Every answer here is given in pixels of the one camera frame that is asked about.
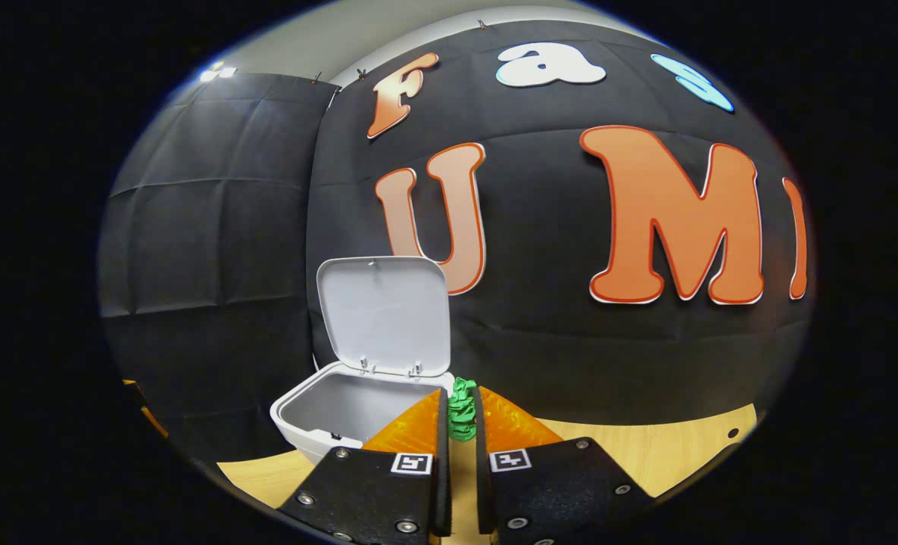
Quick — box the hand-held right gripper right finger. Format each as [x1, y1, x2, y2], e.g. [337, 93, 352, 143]
[472, 386, 656, 545]

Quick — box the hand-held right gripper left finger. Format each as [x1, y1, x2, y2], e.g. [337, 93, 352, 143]
[276, 388, 454, 545]

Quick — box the green paper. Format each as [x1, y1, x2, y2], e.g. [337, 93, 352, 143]
[447, 376, 480, 443]

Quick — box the white desktop garbage bin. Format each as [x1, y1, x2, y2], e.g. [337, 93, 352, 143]
[270, 256, 457, 464]

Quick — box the wooden desktop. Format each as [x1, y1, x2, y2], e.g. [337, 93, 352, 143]
[217, 403, 759, 545]

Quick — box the black backdrop cloth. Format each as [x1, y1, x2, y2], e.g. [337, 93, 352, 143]
[99, 20, 813, 462]

